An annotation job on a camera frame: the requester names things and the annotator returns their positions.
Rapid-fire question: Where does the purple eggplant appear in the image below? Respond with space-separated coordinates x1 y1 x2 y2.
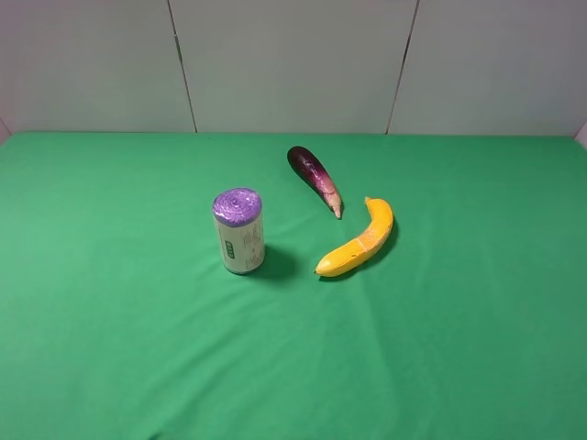
287 146 343 220

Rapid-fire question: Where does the yellow banana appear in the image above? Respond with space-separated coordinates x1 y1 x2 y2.
315 197 393 278

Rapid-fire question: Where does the green tablecloth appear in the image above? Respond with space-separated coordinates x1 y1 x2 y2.
1 133 586 439

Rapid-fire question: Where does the purple garbage bag roll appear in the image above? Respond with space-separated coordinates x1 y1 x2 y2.
212 188 265 275

